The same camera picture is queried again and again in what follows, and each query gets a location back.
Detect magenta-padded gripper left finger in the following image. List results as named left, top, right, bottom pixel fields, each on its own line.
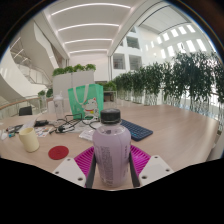
left=52, top=145, right=98, bottom=189

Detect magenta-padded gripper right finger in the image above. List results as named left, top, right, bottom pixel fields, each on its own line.
left=128, top=144, right=175, bottom=189

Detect purple drink bottle black cap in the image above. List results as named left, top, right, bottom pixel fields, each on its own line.
left=91, top=108, right=132, bottom=188

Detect clear plastic water bottle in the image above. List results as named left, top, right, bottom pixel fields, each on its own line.
left=52, top=91, right=66, bottom=120

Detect flat round red coaster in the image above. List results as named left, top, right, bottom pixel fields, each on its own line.
left=47, top=145, right=70, bottom=161

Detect white card packet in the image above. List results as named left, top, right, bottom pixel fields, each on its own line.
left=78, top=128, right=96, bottom=143

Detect dark blue keyboard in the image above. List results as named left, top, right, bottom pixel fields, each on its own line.
left=119, top=118, right=154, bottom=142

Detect colourful sticker sheet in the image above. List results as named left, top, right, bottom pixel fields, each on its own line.
left=33, top=125, right=51, bottom=138

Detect cream yellow mug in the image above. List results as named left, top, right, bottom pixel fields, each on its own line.
left=18, top=126, right=41, bottom=154

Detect small black box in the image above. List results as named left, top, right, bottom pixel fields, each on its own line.
left=33, top=119, right=49, bottom=128

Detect green cat-print tote bag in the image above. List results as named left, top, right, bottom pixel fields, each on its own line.
left=67, top=83, right=105, bottom=120

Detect black office chair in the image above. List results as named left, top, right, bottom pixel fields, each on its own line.
left=18, top=105, right=34, bottom=117

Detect tall white cabinet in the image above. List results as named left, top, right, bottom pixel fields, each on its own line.
left=52, top=69, right=96, bottom=101

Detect tall green tree hedge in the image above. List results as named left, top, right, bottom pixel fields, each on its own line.
left=111, top=51, right=224, bottom=114

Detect leafy cabinet planter plants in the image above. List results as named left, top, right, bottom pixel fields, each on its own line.
left=52, top=63, right=97, bottom=77

